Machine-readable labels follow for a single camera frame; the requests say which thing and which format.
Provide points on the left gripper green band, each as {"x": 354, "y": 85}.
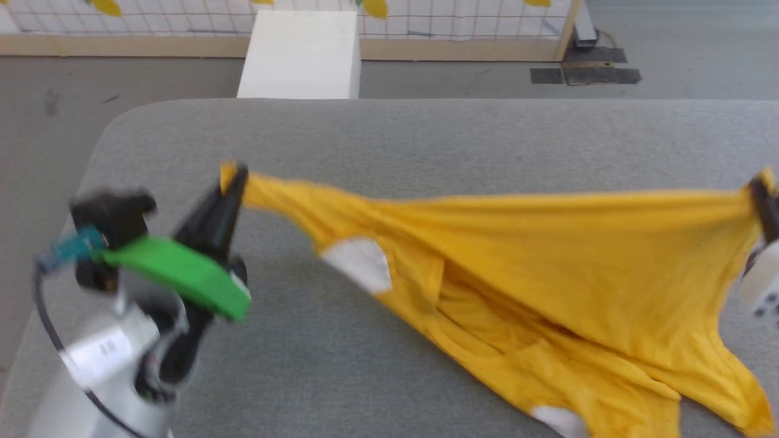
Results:
{"x": 182, "y": 274}

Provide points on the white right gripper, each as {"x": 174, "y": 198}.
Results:
{"x": 764, "y": 286}

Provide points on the yellow t-shirt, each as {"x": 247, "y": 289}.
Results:
{"x": 548, "y": 261}

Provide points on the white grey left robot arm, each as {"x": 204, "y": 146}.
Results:
{"x": 79, "y": 389}

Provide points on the white rectangular box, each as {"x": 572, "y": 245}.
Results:
{"x": 298, "y": 55}

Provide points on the grey fabric sofa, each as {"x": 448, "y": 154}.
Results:
{"x": 426, "y": 140}

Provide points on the small black floor plate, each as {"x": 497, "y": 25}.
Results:
{"x": 546, "y": 76}

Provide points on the grey metal panel stand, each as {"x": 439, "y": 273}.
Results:
{"x": 584, "y": 27}

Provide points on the lemon print grid panel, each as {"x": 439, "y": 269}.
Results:
{"x": 462, "y": 24}

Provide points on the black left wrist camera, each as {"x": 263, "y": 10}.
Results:
{"x": 112, "y": 225}

